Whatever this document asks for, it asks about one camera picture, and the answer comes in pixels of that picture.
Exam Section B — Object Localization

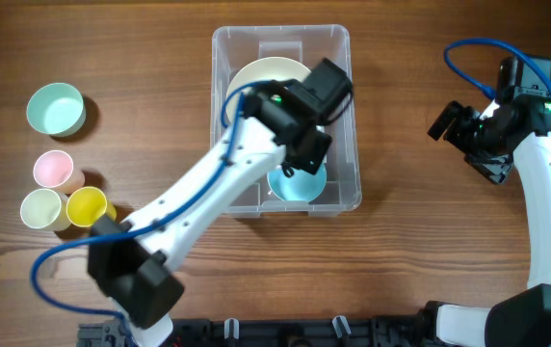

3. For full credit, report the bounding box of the light blue small bowl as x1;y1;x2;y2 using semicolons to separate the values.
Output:
267;164;328;202

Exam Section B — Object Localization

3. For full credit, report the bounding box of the mint green small bowl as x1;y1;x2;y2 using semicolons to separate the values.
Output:
26;83;87;137

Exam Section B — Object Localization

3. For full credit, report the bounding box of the pink cup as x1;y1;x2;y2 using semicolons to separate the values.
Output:
33;150;85;195

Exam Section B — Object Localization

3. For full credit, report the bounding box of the pale green cup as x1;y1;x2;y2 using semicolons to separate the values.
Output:
20;188;71;231

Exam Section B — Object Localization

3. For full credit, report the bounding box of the clear plastic storage container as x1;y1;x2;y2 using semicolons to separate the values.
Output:
207;23;363;219

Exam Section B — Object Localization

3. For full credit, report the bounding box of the cream bowl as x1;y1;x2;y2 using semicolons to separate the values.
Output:
223;57;310;101

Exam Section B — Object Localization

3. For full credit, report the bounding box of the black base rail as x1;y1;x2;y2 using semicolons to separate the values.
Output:
76;315;450;347

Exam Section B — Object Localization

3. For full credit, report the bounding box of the yellow cup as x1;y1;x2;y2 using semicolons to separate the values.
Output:
66;186;117;227

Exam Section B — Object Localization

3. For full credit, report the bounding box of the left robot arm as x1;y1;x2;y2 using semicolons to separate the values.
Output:
88;57;353;346

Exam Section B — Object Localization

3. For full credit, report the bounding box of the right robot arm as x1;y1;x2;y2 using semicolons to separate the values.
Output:
428;57;551;346

